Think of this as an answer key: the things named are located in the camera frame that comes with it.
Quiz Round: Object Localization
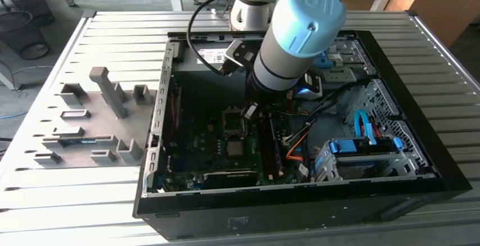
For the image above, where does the metal socket cover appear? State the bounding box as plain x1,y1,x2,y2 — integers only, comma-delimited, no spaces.
222,106,249,139

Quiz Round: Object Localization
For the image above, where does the silver CPU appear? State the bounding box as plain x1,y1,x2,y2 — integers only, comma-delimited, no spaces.
226,141,245,157

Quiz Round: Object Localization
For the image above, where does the CPU socket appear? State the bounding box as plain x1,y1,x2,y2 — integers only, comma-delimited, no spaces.
225,134,249,159

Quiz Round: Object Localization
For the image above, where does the grey power supply unit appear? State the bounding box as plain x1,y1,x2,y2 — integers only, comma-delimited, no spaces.
174,42,260,101

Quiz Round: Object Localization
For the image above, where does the metal disk bay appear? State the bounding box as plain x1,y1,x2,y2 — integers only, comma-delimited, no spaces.
313,136,428,181
300,38,379,101

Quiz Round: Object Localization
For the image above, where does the green motherboard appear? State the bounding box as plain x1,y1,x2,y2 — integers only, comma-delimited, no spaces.
164,99,312,190

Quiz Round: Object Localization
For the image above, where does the hard disk in blue carrier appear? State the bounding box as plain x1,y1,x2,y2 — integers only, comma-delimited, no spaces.
329,136,406,156

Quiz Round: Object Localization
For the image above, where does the black graphics card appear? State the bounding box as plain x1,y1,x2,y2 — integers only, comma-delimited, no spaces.
205,168,260,189

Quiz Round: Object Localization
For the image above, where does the grey parts rack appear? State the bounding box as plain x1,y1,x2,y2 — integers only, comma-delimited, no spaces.
33,66,158,167

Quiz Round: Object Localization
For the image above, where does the black PC case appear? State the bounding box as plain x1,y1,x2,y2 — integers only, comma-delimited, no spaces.
131,29,472,240

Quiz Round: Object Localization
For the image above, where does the blue RAM stick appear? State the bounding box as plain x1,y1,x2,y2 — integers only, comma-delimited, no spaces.
57,138,101,147

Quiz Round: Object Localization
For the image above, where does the wooden cabinet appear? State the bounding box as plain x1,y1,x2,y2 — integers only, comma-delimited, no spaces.
386,0,480,49

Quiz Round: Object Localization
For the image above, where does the black mesh waste bin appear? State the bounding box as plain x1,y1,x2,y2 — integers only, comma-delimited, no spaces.
0,10,51,61

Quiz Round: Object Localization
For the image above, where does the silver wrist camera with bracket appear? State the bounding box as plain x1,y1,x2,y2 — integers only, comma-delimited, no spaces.
300,71,324,101

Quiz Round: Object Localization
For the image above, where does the black cable bundle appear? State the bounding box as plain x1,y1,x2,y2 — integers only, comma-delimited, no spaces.
305,78,379,134

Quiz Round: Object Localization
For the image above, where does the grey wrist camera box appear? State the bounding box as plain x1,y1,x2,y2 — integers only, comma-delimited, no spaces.
224,39,261,76

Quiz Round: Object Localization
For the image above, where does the orange wire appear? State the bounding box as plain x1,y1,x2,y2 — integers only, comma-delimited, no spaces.
287,132,312,161

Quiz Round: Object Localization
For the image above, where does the blue disk carrier handle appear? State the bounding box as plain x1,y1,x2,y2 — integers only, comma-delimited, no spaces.
313,53,335,67

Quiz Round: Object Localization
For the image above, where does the blue flat wire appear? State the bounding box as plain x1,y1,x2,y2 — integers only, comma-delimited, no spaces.
355,108,379,145

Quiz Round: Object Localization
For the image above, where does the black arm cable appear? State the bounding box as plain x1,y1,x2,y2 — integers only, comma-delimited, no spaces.
186,0,233,76

